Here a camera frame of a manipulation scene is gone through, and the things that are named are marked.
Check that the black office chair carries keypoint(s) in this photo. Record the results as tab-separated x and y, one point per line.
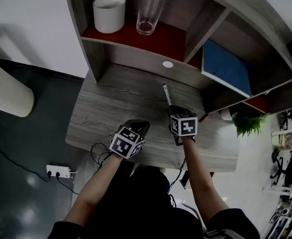
282	168

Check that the red marker pen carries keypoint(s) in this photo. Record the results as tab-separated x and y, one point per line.
203	118

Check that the blue-capped white marker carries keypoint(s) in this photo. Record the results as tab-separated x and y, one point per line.
167	94

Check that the white round counter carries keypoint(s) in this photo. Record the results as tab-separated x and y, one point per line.
6	91

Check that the grey wooden desk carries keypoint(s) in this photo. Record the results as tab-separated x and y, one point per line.
106	113

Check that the white power strip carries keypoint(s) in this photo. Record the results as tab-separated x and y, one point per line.
58	171

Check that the grey wooden desk hutch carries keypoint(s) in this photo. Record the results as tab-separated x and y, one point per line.
210	21

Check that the person's right forearm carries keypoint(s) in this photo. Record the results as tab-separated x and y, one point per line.
203	180

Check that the person's left forearm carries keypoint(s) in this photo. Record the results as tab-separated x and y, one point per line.
96	183

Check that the person's dark shirt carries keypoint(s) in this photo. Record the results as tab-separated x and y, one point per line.
140	208

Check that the green potted plant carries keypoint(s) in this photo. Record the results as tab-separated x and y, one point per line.
250	124

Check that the white ceramic cup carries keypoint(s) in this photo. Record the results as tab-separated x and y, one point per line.
109	14

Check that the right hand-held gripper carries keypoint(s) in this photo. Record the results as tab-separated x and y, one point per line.
185	127

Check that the blue notebook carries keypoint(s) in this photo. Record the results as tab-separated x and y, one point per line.
225	66

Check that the clear drinking glass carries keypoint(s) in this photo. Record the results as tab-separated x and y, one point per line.
149	14

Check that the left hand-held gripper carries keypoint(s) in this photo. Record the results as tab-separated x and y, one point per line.
123	146

